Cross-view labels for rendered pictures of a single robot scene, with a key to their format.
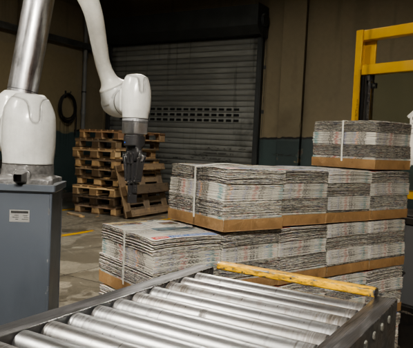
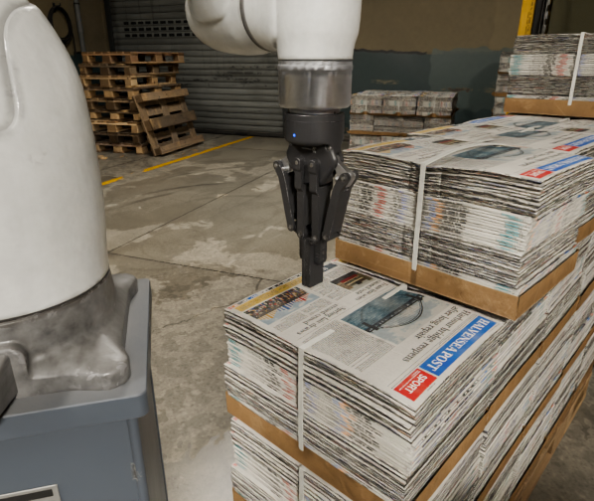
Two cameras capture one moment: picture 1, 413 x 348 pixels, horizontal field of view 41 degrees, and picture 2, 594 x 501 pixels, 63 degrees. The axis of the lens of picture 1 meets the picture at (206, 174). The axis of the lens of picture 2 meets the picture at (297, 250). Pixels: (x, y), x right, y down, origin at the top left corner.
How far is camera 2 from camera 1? 1.37 m
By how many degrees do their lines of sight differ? 21
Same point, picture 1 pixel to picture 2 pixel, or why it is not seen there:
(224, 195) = (520, 240)
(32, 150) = (10, 262)
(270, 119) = not seen: hidden behind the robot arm
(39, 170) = (61, 328)
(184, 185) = (383, 201)
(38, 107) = not seen: outside the picture
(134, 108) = (327, 29)
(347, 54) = not seen: outside the picture
